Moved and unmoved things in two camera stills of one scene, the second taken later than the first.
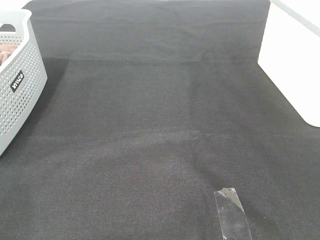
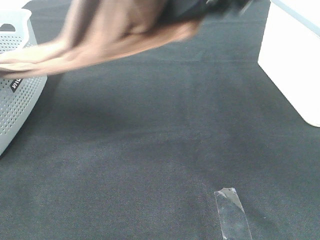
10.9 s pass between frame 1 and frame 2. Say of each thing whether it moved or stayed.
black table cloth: stayed
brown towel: moved
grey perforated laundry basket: stayed
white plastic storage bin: stayed
